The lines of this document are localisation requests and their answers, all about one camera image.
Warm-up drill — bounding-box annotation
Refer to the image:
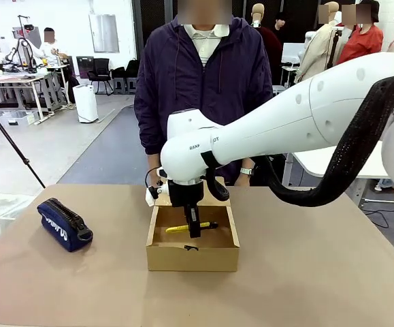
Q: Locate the navy zipper pencil case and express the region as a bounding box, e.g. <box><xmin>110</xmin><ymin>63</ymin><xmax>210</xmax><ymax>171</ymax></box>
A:
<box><xmin>36</xmin><ymin>197</ymin><xmax>94</xmax><ymax>253</ymax></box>

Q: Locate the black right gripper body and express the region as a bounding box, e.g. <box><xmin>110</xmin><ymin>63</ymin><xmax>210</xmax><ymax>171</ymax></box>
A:
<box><xmin>167</xmin><ymin>179</ymin><xmax>204</xmax><ymax>208</ymax></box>

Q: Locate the person in purple jacket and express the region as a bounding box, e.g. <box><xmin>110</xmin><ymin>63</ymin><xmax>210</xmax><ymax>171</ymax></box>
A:
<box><xmin>133</xmin><ymin>0</ymin><xmax>274</xmax><ymax>187</ymax></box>

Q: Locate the person's right hand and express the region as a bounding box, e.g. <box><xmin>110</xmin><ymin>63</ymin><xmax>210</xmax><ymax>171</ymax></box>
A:
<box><xmin>148</xmin><ymin>168</ymin><xmax>165</xmax><ymax>196</ymax></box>

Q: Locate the silver wall panel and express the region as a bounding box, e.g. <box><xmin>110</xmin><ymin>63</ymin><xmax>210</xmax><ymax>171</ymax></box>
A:
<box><xmin>88</xmin><ymin>13</ymin><xmax>120</xmax><ymax>54</ymax></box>

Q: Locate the person in red top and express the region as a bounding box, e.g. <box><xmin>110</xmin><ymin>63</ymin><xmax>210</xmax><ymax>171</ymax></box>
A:
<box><xmin>335</xmin><ymin>0</ymin><xmax>384</xmax><ymax>65</ymax></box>

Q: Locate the black tripod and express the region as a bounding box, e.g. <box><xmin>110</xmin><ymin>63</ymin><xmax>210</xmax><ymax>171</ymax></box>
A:
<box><xmin>0</xmin><ymin>93</ymin><xmax>47</xmax><ymax>189</ymax></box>

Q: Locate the black office chair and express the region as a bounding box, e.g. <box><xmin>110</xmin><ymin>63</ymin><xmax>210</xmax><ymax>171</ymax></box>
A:
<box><xmin>87</xmin><ymin>58</ymin><xmax>114</xmax><ymax>96</ymax></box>

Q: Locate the seated person in white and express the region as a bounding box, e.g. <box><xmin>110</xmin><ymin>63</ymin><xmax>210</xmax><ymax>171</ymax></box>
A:
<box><xmin>35</xmin><ymin>27</ymin><xmax>71</xmax><ymax>67</ymax></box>

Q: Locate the white side table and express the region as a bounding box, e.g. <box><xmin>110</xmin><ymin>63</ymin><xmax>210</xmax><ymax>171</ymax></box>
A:
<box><xmin>290</xmin><ymin>149</ymin><xmax>391</xmax><ymax>205</ymax></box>

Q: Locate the thin black camera cable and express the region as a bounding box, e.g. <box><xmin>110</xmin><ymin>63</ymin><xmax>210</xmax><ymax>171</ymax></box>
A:
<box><xmin>144</xmin><ymin>166</ymin><xmax>161</xmax><ymax>199</ymax></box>

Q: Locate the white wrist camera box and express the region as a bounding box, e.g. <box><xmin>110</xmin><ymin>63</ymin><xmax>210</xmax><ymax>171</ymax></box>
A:
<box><xmin>144</xmin><ymin>176</ymin><xmax>170</xmax><ymax>208</ymax></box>

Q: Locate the grey workbench table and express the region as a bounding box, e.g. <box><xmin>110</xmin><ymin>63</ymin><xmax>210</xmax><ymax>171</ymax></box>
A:
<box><xmin>0</xmin><ymin>73</ymin><xmax>53</xmax><ymax>120</ymax></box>

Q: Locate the person in black clothes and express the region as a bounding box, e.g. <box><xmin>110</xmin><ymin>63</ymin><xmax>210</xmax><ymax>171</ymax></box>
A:
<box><xmin>257</xmin><ymin>12</ymin><xmax>284</xmax><ymax>67</ymax></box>

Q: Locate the mannequin with beige coat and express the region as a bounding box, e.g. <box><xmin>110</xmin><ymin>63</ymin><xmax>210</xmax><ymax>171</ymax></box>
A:
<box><xmin>295</xmin><ymin>1</ymin><xmax>341</xmax><ymax>84</ymax></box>

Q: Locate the bare mannequin head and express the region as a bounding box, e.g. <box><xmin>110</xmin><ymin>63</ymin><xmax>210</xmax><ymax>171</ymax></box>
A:
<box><xmin>250</xmin><ymin>3</ymin><xmax>266</xmax><ymax>30</ymax></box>

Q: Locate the white air purifier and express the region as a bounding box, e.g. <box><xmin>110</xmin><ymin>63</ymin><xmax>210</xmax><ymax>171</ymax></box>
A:
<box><xmin>72</xmin><ymin>84</ymin><xmax>99</xmax><ymax>123</ymax></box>

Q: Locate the person's left hand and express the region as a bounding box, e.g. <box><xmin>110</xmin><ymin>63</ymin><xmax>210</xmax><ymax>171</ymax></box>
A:
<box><xmin>233</xmin><ymin>173</ymin><xmax>252</xmax><ymax>187</ymax></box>

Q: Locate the black floor cable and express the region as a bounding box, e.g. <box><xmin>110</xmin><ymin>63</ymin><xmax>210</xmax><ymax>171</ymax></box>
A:
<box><xmin>363</xmin><ymin>200</ymin><xmax>394</xmax><ymax>229</ymax></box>

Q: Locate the brown cardboard box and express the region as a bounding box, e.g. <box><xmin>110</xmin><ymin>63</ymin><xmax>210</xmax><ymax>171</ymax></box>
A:
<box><xmin>145</xmin><ymin>176</ymin><xmax>241</xmax><ymax>273</ymax></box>

